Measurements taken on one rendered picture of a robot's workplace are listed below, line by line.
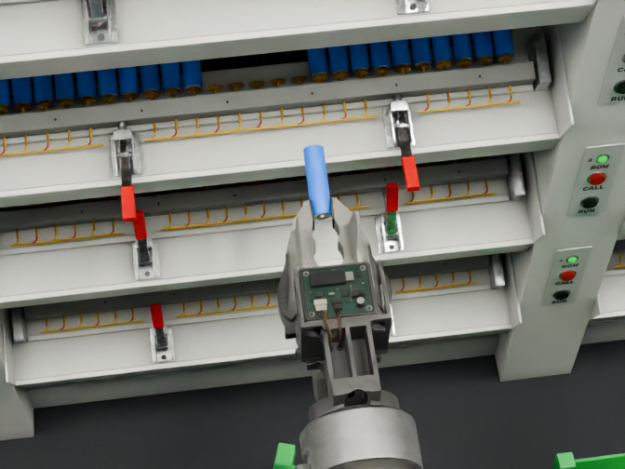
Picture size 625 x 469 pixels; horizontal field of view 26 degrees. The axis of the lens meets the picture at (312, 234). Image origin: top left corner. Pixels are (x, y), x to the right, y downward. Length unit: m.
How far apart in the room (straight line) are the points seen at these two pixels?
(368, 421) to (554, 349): 0.76
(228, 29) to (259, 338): 0.57
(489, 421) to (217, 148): 0.62
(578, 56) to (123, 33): 0.42
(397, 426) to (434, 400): 0.76
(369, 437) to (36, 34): 0.45
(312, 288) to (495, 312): 0.64
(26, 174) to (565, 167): 0.54
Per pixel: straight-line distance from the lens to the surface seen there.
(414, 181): 1.27
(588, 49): 1.26
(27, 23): 1.18
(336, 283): 1.05
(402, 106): 1.31
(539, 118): 1.36
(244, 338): 1.64
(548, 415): 1.79
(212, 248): 1.48
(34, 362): 1.65
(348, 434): 1.01
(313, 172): 1.17
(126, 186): 1.28
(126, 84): 1.32
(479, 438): 1.76
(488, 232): 1.50
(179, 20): 1.17
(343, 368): 1.05
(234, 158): 1.32
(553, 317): 1.67
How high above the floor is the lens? 1.59
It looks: 57 degrees down
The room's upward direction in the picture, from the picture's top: straight up
